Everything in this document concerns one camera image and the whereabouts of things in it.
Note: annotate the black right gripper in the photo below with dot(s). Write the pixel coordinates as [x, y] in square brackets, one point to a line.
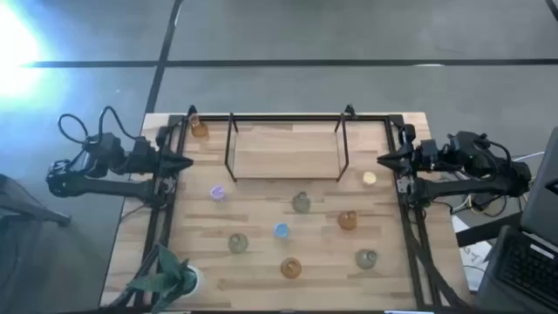
[425, 157]

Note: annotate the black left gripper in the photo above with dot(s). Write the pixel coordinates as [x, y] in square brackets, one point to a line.
[146, 157]

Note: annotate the yellow frosted votive cup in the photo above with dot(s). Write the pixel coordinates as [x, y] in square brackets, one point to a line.
[369, 178]

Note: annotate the amber glass candlestick holder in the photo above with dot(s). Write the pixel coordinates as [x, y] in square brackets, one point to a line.
[290, 268]
[198, 128]
[347, 220]

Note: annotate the purple frosted votive cup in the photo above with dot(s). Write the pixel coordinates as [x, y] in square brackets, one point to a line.
[217, 192]

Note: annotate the clear glass candlestick holder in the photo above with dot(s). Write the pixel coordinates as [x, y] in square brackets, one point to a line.
[238, 243]
[301, 202]
[366, 259]

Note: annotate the blue frosted votive cup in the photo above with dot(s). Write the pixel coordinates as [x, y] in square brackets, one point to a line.
[281, 230]

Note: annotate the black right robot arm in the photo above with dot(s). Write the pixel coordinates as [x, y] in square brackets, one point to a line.
[462, 186]

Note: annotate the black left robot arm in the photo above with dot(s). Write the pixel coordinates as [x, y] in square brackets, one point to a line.
[109, 186]

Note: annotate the black flat bar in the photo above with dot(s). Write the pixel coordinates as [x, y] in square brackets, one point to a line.
[484, 234]

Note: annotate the green plant in white pot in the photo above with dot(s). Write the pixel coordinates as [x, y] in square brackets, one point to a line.
[174, 277]

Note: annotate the white paper sheet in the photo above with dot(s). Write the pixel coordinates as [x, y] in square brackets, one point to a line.
[477, 257]

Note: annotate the black floor stand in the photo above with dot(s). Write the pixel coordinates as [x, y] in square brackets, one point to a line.
[39, 213]

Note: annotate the dark grey laptop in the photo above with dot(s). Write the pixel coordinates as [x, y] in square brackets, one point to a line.
[523, 266]

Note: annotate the black frame clamp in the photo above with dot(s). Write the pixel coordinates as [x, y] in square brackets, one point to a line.
[349, 110]
[192, 110]

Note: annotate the wooden shelf with black frame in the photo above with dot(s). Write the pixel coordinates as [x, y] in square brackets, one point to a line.
[283, 157]

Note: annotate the black metal rig frame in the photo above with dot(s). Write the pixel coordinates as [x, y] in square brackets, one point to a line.
[283, 118]

